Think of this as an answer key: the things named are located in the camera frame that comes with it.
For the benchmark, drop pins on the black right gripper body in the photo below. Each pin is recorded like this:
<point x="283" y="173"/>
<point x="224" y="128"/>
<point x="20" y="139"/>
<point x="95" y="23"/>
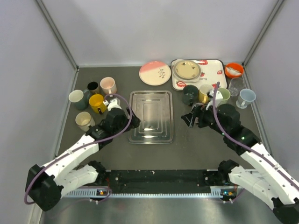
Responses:
<point x="207" y="117"/>

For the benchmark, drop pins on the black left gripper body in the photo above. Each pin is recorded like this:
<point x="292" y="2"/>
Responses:
<point x="133" y="124"/>

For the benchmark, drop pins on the pale yellow mug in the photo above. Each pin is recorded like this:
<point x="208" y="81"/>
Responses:
<point x="203" y="93"/>

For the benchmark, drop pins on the dark grey green mug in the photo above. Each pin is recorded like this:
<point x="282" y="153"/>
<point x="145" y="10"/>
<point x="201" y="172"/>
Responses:
<point x="190" y="94"/>

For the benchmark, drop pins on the light green mug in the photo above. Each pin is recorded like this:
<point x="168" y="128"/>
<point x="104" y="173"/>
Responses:
<point x="225" y="95"/>

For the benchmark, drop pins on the orange yellow mug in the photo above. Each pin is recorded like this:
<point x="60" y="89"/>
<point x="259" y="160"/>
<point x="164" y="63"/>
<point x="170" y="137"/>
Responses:
<point x="96" y="103"/>

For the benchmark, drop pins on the pink white mug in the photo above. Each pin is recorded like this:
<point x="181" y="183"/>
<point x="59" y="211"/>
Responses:
<point x="108" y="85"/>

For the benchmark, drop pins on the cream white mug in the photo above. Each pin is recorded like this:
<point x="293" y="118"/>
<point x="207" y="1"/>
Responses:
<point x="84" y="121"/>

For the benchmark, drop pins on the dark brown patterned cup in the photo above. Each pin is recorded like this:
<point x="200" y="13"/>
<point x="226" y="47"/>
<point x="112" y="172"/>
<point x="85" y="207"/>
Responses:
<point x="93" y="87"/>

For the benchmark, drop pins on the mauve purple mug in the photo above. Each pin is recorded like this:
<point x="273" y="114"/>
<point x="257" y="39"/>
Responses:
<point x="117" y="101"/>

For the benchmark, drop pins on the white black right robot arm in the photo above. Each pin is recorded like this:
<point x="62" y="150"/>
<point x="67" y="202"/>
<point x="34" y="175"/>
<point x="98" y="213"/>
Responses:
<point x="277" y="188"/>

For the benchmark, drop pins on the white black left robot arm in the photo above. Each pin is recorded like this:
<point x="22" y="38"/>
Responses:
<point x="48" y="183"/>

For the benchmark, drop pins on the steel mug tray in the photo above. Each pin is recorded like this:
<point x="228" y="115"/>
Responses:
<point x="155" y="111"/>

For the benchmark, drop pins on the teal mug white inside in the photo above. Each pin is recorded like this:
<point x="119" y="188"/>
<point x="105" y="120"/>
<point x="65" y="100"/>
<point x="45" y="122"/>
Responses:
<point x="80" y="99"/>

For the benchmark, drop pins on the clear drinking glass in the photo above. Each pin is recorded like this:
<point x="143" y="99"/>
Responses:
<point x="235" y="86"/>

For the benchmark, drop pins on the light blue cup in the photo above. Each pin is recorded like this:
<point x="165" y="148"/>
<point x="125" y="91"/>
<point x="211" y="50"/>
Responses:
<point x="245" y="98"/>

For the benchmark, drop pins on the strawberry pattern square tray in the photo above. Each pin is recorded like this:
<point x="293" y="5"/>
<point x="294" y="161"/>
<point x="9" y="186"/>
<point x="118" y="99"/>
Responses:
<point x="209" y="72"/>

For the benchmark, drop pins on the beige floral bowl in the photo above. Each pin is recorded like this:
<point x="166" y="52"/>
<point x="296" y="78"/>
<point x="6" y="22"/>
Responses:
<point x="187" y="71"/>

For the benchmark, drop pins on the pink cream round plate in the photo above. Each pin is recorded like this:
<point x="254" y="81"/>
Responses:
<point x="155" y="73"/>

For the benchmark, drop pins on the orange bowl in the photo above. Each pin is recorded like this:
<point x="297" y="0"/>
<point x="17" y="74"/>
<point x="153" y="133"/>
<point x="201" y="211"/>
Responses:
<point x="233" y="70"/>

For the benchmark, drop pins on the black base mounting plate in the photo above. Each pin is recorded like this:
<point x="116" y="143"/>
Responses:
<point x="161" y="181"/>

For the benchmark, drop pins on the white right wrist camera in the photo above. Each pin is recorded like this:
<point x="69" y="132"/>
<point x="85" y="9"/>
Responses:
<point x="214" y="99"/>

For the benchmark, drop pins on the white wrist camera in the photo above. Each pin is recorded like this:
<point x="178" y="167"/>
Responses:
<point x="110" y="105"/>
<point x="214" y="99"/>

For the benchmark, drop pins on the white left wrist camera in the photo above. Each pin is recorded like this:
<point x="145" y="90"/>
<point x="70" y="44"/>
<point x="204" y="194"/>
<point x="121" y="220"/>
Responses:
<point x="110" y="105"/>

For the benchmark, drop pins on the grey slotted cable duct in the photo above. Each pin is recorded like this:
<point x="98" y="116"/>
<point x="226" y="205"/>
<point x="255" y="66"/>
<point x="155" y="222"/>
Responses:
<point x="101" y="193"/>

